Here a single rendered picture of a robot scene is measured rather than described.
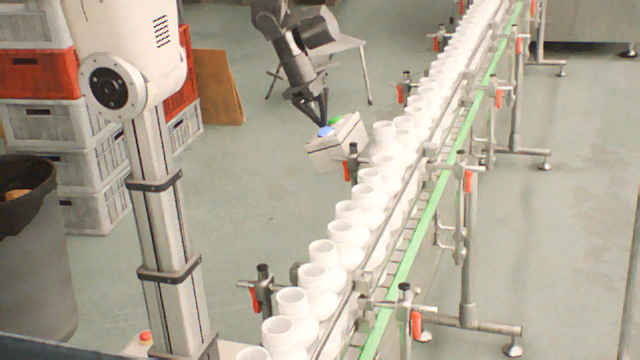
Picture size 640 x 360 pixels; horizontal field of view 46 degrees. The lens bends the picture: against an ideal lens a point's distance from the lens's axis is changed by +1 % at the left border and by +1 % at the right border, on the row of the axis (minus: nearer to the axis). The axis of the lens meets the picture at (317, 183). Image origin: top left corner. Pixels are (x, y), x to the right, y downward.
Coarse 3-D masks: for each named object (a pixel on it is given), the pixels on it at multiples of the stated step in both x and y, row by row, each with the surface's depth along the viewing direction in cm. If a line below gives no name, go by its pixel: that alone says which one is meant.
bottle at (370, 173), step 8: (368, 168) 120; (360, 176) 118; (368, 176) 120; (376, 176) 117; (360, 184) 118; (368, 184) 117; (376, 184) 118; (376, 192) 118; (384, 192) 121; (384, 200) 119; (384, 208) 119; (384, 216) 120
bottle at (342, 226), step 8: (328, 224) 104; (336, 224) 105; (344, 224) 105; (352, 224) 104; (328, 232) 103; (336, 232) 102; (344, 232) 102; (352, 232) 103; (336, 240) 103; (344, 240) 103; (352, 240) 103; (336, 248) 103; (344, 248) 103; (352, 248) 104; (344, 256) 103; (352, 256) 104; (360, 256) 104; (344, 264) 103; (352, 264) 103; (352, 272) 104; (352, 296) 106; (352, 304) 106; (352, 312) 107; (352, 320) 107
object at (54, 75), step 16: (0, 64) 320; (16, 64) 318; (32, 64) 317; (48, 64) 315; (64, 64) 312; (80, 64) 321; (0, 80) 323; (16, 80) 322; (32, 80) 320; (48, 80) 318; (64, 80) 316; (0, 96) 326; (16, 96) 324; (32, 96) 323; (48, 96) 321; (64, 96) 319; (80, 96) 321
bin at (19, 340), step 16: (0, 336) 123; (16, 336) 122; (0, 352) 125; (16, 352) 124; (32, 352) 122; (48, 352) 121; (64, 352) 120; (80, 352) 118; (96, 352) 117; (112, 352) 116
